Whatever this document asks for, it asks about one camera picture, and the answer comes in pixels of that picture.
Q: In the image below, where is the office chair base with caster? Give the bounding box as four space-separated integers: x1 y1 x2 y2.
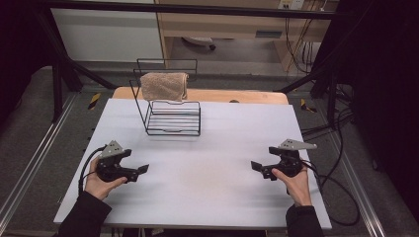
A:
182 36 217 51

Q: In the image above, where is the black metal stand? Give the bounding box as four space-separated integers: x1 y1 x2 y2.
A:
34 13 118 123
276 13 367 131

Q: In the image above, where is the black floor cable bundle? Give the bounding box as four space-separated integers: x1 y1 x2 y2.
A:
300 83 355 138

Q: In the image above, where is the white power strip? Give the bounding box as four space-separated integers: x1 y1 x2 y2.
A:
277 0 306 11

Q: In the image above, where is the white cabinet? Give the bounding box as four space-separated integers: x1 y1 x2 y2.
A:
49 8 165 63

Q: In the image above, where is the black metal frame beam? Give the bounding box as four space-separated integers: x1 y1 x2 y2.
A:
41 0 351 21

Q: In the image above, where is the right hand-held gripper black cable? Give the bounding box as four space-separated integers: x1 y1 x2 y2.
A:
299 159 361 227

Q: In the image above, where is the person's left hand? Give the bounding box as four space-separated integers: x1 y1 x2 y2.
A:
83 157 128 201

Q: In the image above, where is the yellow black floor tape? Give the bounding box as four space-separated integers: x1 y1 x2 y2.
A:
299 98 318 114
87 92 102 111

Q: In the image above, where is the light wooden desk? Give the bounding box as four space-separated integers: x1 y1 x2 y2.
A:
154 0 334 71

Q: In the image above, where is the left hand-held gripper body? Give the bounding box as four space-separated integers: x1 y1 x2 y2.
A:
95 140 132 184

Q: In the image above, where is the black wire rack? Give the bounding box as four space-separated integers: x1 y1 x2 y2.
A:
128 58 202 137

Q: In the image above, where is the left hand-held gripper black cable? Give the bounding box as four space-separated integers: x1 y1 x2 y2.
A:
77 146 108 196

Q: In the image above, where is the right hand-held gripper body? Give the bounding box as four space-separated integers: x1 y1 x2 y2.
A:
276 138 318 179

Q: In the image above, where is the beige terry towel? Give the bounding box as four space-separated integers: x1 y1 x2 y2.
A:
139 72 190 102

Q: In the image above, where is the hand-held gripper black cable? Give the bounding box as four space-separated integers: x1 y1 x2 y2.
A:
299 159 361 227
77 146 108 196

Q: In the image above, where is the person's right hand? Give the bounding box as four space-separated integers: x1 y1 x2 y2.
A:
271 165 313 207

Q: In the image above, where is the hanging cable bundle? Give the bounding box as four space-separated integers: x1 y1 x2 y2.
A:
284 16 315 74

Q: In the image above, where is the aluminium floor rail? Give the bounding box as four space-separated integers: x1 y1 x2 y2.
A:
327 131 388 237
0 94 78 226

